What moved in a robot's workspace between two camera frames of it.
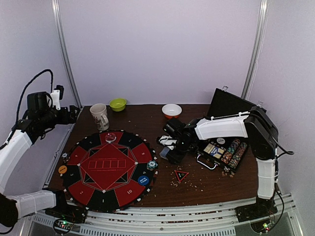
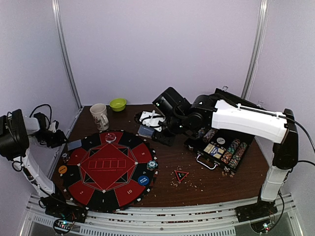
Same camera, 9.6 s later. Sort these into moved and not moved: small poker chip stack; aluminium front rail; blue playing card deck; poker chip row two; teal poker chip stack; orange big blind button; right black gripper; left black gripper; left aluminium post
Moved: right black gripper; blue playing card deck; left black gripper
Not moved: teal poker chip stack; aluminium front rail; left aluminium post; poker chip row two; orange big blind button; small poker chip stack
